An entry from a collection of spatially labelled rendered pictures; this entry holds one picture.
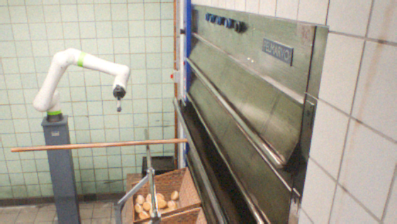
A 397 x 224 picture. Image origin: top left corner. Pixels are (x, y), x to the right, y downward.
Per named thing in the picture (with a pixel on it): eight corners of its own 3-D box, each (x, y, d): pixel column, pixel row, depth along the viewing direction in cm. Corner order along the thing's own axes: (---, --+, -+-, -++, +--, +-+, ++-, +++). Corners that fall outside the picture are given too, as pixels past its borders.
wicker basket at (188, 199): (188, 194, 307) (188, 165, 296) (201, 234, 255) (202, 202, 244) (130, 198, 302) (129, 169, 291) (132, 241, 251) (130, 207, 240)
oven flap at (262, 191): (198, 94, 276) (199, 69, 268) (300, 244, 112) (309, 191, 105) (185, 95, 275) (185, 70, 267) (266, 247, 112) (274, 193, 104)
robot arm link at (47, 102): (27, 108, 278) (52, 49, 254) (38, 102, 292) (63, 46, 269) (41, 117, 279) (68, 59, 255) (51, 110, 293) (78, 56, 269)
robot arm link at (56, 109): (41, 115, 294) (37, 93, 287) (50, 110, 308) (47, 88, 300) (55, 116, 292) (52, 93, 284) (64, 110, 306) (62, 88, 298)
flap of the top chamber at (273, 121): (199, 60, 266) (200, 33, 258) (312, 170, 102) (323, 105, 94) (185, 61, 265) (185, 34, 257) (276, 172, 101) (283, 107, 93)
